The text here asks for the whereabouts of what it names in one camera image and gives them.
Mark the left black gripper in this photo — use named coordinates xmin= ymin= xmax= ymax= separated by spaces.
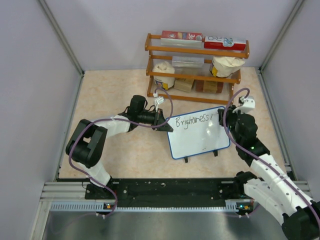
xmin=137 ymin=108 xmax=173 ymax=133

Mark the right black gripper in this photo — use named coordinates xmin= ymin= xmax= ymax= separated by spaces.
xmin=218 ymin=104 xmax=246 ymax=145

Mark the blue framed whiteboard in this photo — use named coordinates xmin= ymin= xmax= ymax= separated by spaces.
xmin=167 ymin=106 xmax=231 ymax=160

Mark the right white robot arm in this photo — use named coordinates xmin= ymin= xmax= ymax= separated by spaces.
xmin=218 ymin=105 xmax=320 ymax=240

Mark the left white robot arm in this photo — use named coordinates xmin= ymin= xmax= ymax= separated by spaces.
xmin=65 ymin=93 xmax=173 ymax=199

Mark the white bag left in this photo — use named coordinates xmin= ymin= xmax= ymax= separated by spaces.
xmin=152 ymin=61 xmax=176 ymax=91

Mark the white bag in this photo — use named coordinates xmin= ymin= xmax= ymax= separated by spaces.
xmin=209 ymin=56 xmax=246 ymax=78
xmin=152 ymin=61 xmax=176 ymax=91

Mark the brown cardboard box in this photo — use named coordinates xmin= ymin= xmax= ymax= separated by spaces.
xmin=174 ymin=78 xmax=195 ymax=93

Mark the wooden three tier rack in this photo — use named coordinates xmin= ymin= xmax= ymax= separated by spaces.
xmin=144 ymin=33 xmax=250 ymax=105

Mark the white bag right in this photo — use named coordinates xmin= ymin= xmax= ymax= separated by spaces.
xmin=209 ymin=56 xmax=246 ymax=78

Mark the clear plastic box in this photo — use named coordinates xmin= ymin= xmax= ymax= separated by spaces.
xmin=171 ymin=56 xmax=205 ymax=68

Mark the red white box right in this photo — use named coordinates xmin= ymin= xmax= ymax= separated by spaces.
xmin=204 ymin=36 xmax=247 ymax=51

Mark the red foil box left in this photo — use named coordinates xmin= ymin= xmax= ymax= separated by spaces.
xmin=160 ymin=30 xmax=203 ymax=42

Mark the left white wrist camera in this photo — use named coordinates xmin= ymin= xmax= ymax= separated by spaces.
xmin=153 ymin=92 xmax=165 ymax=111

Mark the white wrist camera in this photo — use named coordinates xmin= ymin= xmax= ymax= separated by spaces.
xmin=153 ymin=92 xmax=165 ymax=111
xmin=232 ymin=96 xmax=256 ymax=114

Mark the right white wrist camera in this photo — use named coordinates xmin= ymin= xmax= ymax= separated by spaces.
xmin=232 ymin=96 xmax=256 ymax=114

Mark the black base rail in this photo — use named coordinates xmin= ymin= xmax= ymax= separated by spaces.
xmin=85 ymin=178 xmax=255 ymax=211

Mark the grey cable duct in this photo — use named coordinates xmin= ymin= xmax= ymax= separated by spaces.
xmin=49 ymin=198 xmax=253 ymax=213

